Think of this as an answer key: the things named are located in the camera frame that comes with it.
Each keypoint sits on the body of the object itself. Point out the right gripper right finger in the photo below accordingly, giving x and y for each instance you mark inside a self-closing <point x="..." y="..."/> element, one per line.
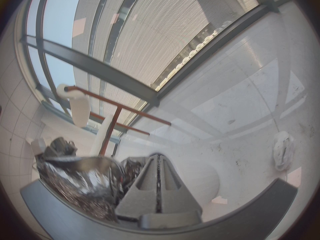
<point x="180" y="199"/>

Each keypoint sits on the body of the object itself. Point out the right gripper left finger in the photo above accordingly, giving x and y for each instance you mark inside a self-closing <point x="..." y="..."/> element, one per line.
<point x="140" y="199"/>

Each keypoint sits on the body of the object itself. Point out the black plastic bag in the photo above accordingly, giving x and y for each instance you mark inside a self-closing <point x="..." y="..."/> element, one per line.
<point x="75" y="181"/>

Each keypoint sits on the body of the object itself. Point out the white and brown rack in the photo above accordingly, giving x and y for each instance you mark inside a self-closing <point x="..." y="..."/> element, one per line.
<point x="80" y="109"/>

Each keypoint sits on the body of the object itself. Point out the crumpled white paper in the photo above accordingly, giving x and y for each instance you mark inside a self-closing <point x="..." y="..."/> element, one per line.
<point x="283" y="150"/>

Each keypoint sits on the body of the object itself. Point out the window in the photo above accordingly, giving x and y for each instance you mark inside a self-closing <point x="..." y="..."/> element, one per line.
<point x="140" y="34"/>

